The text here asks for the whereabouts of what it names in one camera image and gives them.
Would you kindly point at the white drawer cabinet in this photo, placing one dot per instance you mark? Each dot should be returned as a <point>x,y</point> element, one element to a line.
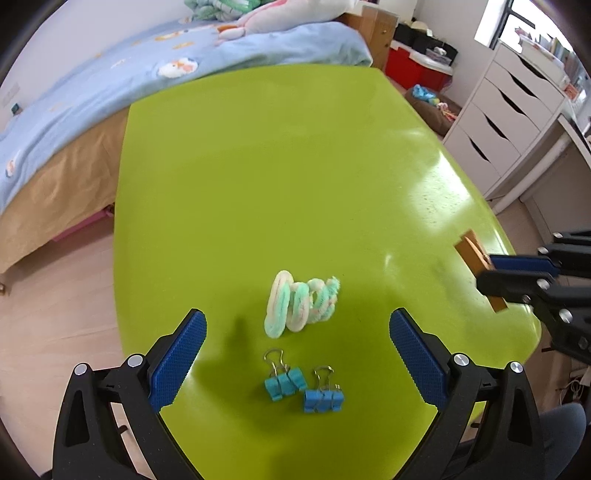
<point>509,123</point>

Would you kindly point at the white pink plush toy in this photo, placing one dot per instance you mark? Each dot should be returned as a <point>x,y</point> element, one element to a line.
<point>279,16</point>

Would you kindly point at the brown basket with toys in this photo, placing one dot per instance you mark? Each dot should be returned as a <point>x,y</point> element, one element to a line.
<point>438,111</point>

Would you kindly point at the green white fuzzy scrunchie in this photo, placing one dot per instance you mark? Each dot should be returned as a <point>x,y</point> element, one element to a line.
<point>292,305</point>

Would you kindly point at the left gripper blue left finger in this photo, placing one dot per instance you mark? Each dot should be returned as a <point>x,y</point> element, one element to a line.
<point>88,443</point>

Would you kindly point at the wooden clothespin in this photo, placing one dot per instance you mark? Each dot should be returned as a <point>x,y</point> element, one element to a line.
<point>473,253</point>

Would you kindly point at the green plush toy pile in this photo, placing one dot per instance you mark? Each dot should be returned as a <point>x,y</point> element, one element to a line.
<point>221,10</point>

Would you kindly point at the red storage box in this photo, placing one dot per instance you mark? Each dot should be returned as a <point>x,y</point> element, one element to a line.
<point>408,67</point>

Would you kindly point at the dark blue binder clip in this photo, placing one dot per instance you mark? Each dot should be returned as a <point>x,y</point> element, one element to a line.
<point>325,396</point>

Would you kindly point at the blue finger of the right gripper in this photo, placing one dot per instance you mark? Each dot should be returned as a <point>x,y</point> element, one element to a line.
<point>525,264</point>
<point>522,287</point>

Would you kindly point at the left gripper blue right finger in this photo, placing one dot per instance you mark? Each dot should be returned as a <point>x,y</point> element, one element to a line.
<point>487,424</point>

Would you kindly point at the light blue binder clip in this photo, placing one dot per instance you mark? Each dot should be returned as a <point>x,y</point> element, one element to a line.
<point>283,380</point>

